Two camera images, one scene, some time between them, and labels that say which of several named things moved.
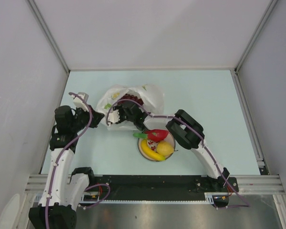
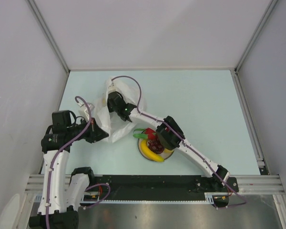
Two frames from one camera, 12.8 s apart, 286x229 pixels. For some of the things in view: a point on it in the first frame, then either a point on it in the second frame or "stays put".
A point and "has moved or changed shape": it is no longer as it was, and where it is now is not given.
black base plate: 161,187 stays put
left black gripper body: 81,120 -> 89,134
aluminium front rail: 247,184 stays put
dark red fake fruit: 129,97 -> 156,146
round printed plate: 153,145 -> 165,155
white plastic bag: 153,100 has moved or changed shape
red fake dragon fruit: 153,135 stays put
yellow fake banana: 150,152 stays put
